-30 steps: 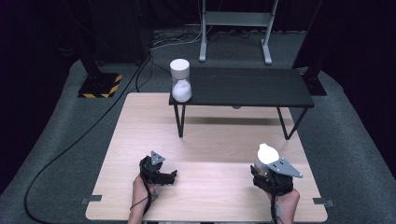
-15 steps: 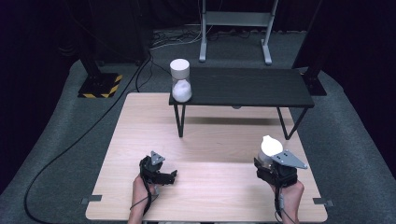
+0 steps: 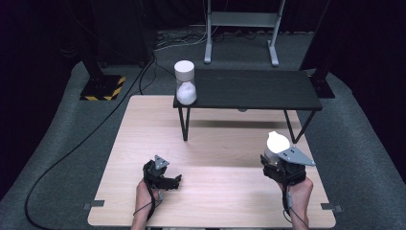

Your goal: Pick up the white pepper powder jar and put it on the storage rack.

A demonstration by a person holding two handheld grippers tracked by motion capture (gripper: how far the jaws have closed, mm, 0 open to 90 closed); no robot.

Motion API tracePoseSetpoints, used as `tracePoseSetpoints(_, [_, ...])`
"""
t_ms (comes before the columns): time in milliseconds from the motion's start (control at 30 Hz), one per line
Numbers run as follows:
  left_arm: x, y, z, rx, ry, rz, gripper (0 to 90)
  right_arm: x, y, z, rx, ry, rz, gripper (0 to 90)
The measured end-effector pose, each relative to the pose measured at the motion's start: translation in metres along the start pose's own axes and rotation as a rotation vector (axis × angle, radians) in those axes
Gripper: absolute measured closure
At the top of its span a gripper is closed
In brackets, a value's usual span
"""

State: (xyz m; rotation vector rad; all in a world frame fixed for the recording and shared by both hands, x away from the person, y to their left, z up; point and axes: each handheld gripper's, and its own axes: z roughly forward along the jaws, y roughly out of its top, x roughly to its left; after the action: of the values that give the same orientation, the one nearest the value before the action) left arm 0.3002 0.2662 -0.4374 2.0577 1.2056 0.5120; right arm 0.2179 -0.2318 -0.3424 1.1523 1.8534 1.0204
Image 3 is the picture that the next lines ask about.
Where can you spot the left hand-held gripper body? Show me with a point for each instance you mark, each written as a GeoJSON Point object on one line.
{"type": "Point", "coordinates": [159, 171]}

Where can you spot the clear jar with white lid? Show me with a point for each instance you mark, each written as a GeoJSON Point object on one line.
{"type": "Point", "coordinates": [185, 83]}

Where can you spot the black shelf with metal legs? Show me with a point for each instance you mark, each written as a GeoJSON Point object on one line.
{"type": "Point", "coordinates": [252, 91]}

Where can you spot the black stand with striped base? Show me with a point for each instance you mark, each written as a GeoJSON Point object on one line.
{"type": "Point", "coordinates": [100, 81]}

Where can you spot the white cup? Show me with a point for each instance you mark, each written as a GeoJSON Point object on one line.
{"type": "Point", "coordinates": [275, 145]}

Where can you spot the black stand with plain base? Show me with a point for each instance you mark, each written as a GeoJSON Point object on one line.
{"type": "Point", "coordinates": [320, 76]}

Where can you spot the grey table bracket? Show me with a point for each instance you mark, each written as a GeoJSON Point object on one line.
{"type": "Point", "coordinates": [331, 207]}
{"type": "Point", "coordinates": [94, 204]}

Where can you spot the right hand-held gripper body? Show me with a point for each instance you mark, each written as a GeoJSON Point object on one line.
{"type": "Point", "coordinates": [288, 166]}

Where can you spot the person's left hand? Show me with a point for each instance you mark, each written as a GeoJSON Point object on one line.
{"type": "Point", "coordinates": [143, 196]}

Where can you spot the grey metal stand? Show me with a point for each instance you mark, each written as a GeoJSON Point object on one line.
{"type": "Point", "coordinates": [242, 32]}

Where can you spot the person's right hand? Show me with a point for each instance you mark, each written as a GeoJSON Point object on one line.
{"type": "Point", "coordinates": [300, 196]}

